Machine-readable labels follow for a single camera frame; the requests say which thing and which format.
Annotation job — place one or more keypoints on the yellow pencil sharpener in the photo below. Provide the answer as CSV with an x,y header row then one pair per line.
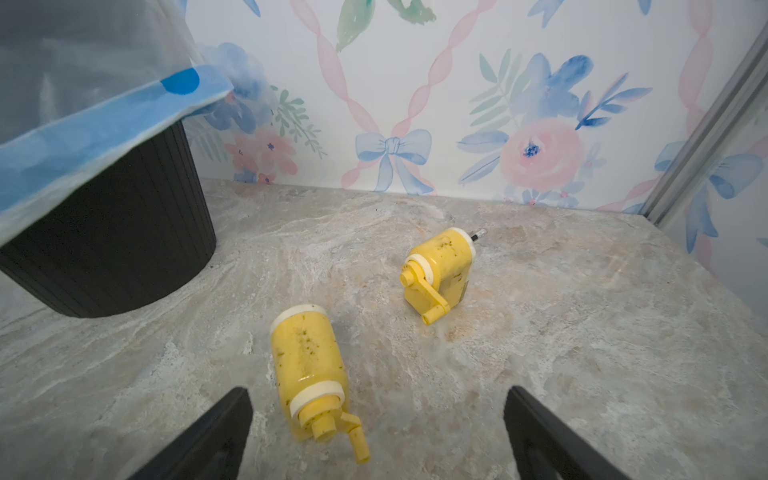
x,y
312,380
435,274

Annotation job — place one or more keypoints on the right corner aluminium post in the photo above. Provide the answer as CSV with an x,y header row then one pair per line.
x,y
698,154

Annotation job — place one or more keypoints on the black trash bin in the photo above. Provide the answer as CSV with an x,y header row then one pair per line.
x,y
135,233

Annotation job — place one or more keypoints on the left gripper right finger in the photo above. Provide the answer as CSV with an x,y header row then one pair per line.
x,y
544,447

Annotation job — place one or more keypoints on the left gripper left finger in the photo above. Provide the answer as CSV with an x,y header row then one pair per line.
x,y
211,448

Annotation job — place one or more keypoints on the clear trash bag blue band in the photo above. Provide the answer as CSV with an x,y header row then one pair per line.
x,y
84,82

